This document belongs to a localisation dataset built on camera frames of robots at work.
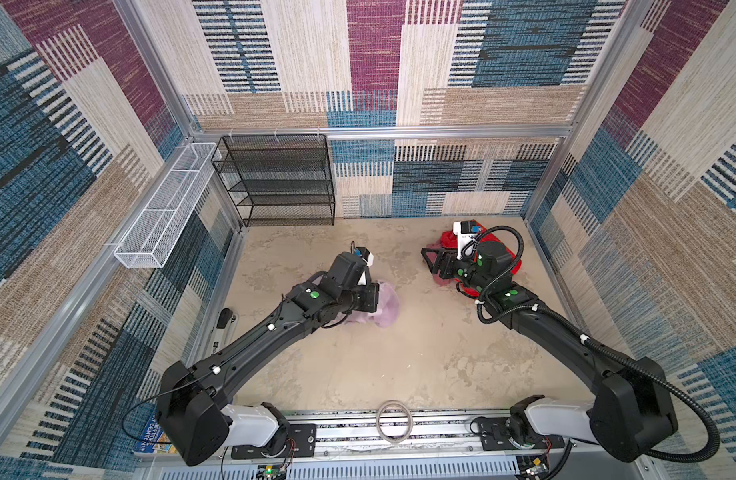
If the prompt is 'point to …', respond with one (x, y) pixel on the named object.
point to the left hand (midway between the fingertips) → (380, 290)
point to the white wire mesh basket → (152, 237)
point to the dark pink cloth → (437, 275)
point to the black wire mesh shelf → (278, 180)
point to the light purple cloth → (387, 309)
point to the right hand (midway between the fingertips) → (430, 254)
